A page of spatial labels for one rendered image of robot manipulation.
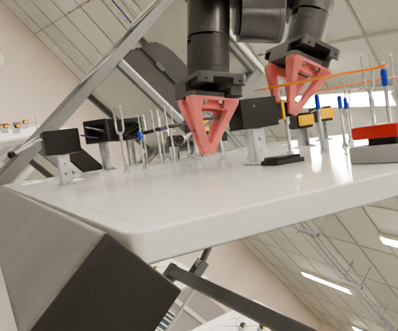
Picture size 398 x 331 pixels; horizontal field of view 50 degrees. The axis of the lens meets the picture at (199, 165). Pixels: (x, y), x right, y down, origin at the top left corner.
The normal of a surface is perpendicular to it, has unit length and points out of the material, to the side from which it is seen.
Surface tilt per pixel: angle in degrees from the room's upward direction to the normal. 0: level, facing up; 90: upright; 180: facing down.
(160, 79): 90
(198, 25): 121
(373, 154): 139
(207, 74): 95
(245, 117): 94
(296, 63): 114
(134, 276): 90
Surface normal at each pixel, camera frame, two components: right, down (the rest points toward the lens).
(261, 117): 0.37, 0.00
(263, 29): 0.05, 0.59
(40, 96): 0.57, 0.09
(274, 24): 0.06, 0.40
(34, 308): -0.69, -0.64
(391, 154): -0.88, 0.15
